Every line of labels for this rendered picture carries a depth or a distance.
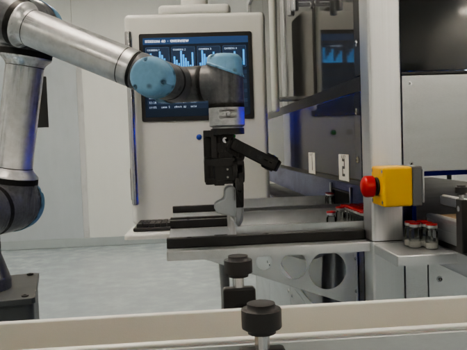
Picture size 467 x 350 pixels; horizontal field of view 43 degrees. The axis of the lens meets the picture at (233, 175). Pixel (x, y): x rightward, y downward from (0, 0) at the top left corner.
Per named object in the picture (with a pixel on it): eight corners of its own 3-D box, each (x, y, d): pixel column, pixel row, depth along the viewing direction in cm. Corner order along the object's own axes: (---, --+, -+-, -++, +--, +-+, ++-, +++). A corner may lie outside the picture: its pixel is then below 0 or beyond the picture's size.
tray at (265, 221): (363, 220, 150) (362, 206, 149) (400, 235, 124) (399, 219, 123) (227, 226, 147) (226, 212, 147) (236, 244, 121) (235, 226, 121)
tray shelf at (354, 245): (326, 210, 188) (326, 205, 188) (409, 248, 119) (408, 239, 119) (173, 217, 185) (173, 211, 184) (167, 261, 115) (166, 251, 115)
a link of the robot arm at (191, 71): (141, 63, 122) (192, 60, 119) (161, 69, 133) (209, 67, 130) (143, 102, 122) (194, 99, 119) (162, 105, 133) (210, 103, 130)
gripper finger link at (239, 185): (233, 205, 127) (232, 165, 126) (242, 205, 127) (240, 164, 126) (235, 208, 122) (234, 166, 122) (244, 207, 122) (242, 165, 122)
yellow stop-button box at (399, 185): (408, 202, 115) (407, 164, 114) (422, 205, 108) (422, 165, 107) (370, 203, 114) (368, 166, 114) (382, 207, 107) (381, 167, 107)
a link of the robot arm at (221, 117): (242, 108, 129) (246, 105, 121) (243, 129, 130) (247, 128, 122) (208, 109, 129) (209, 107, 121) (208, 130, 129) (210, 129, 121)
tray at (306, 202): (329, 206, 183) (329, 194, 183) (354, 216, 157) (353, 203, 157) (219, 211, 181) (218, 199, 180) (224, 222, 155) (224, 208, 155)
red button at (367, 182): (378, 196, 113) (377, 174, 112) (385, 197, 109) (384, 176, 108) (358, 196, 112) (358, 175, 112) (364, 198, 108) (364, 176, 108)
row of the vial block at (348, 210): (348, 222, 145) (347, 203, 145) (371, 232, 127) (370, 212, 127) (339, 222, 145) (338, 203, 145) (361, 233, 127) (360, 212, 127)
